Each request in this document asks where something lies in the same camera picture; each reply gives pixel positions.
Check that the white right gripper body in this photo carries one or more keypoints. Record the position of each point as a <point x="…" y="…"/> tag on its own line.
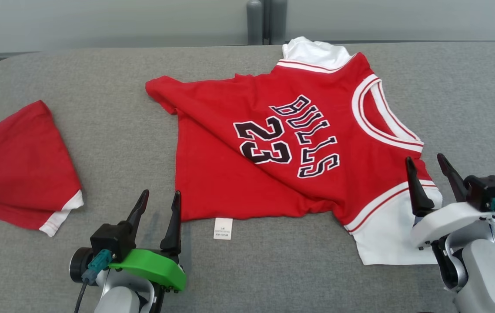
<point x="452" y="221"/>

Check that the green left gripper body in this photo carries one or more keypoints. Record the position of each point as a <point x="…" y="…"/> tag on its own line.
<point x="156" y="267"/>

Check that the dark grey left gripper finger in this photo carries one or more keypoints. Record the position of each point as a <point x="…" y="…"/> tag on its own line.
<point x="141" y="213"/>
<point x="174" y="234"/>

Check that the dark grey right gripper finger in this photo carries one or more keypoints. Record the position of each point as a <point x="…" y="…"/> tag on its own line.
<point x="417" y="195"/>
<point x="454" y="180"/>

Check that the red Bulls 23 jersey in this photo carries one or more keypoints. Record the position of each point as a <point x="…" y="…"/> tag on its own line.
<point x="273" y="174"/>

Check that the red shorts with white trim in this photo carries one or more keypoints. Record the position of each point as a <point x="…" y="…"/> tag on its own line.
<point x="17" y="169"/>

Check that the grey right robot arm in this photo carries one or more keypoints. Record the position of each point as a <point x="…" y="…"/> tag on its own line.
<point x="486" y="274"/>

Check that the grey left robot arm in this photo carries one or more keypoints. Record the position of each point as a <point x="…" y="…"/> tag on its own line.
<point x="121" y="300"/>

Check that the grey fabric sofa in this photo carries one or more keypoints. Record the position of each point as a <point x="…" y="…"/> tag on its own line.
<point x="99" y="87"/>

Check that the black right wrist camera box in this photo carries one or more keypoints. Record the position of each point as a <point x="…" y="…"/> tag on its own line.
<point x="489" y="188"/>

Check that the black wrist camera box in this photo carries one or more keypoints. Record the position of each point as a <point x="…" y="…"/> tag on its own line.
<point x="108" y="239"/>
<point x="489" y="188"/>

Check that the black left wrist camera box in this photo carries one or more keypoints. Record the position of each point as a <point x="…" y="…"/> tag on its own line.
<point x="108" y="239"/>

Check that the grey rounded partition post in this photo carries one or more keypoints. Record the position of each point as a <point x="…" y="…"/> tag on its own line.
<point x="279" y="21"/>
<point x="254" y="21"/>

